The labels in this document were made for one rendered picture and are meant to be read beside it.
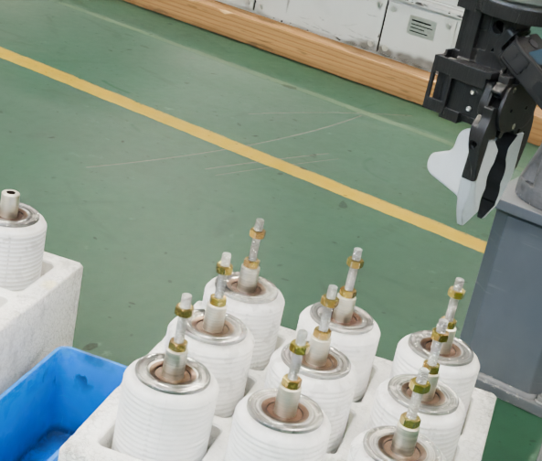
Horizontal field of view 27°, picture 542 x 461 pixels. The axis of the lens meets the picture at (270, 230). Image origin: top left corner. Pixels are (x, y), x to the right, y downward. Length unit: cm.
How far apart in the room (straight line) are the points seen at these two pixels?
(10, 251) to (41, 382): 16
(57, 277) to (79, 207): 70
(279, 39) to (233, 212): 136
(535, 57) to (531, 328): 76
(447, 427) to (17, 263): 56
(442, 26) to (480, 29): 226
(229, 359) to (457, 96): 37
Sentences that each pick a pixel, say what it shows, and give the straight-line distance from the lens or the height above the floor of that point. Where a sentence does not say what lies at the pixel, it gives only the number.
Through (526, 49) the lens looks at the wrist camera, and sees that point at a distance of 106.
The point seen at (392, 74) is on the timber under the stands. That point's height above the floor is 6.
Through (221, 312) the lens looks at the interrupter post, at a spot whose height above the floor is 28.
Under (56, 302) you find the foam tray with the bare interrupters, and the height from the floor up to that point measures 15.
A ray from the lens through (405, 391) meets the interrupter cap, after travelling 121.
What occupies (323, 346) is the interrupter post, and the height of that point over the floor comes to 28.
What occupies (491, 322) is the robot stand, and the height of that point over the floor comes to 11.
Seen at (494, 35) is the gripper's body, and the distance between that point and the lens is 109.
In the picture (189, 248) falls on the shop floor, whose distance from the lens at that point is 205.
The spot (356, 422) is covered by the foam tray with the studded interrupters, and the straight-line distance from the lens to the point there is 128.
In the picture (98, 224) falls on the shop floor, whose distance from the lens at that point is 209.
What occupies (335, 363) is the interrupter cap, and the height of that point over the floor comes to 25.
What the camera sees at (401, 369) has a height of 23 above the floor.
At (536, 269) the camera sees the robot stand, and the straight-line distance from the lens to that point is 173.
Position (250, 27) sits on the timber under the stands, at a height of 5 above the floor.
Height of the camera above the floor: 82
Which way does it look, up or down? 22 degrees down
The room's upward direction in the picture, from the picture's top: 12 degrees clockwise
